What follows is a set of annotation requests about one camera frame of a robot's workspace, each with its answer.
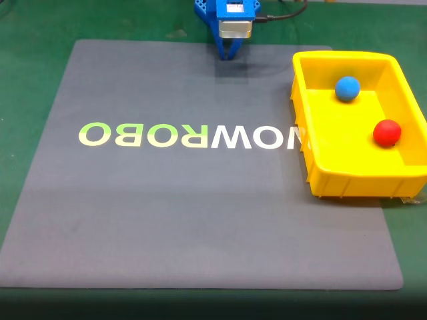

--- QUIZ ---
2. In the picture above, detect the red ball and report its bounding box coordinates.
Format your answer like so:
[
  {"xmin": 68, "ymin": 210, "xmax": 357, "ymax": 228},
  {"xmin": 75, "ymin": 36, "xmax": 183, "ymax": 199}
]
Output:
[{"xmin": 372, "ymin": 119, "xmax": 402, "ymax": 148}]

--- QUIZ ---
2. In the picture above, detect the blue ball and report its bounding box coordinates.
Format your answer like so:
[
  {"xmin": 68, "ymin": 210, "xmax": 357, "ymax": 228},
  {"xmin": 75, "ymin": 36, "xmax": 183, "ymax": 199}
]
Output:
[{"xmin": 334, "ymin": 76, "xmax": 362, "ymax": 103}]

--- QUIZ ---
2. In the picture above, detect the yellow plastic bin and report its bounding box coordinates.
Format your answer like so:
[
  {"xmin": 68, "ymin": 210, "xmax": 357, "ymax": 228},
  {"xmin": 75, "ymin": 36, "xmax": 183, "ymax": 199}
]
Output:
[{"xmin": 290, "ymin": 50, "xmax": 427, "ymax": 200}]

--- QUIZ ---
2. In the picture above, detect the grey mat with NOWROBO print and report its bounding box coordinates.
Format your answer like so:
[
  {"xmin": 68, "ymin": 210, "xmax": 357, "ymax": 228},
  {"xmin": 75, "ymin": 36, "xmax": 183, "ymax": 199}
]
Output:
[{"xmin": 0, "ymin": 39, "xmax": 405, "ymax": 291}]

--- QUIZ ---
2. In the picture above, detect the silver camera box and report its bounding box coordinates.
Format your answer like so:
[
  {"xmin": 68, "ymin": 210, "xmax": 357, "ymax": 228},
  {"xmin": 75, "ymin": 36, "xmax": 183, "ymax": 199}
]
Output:
[{"xmin": 218, "ymin": 20, "xmax": 254, "ymax": 41}]

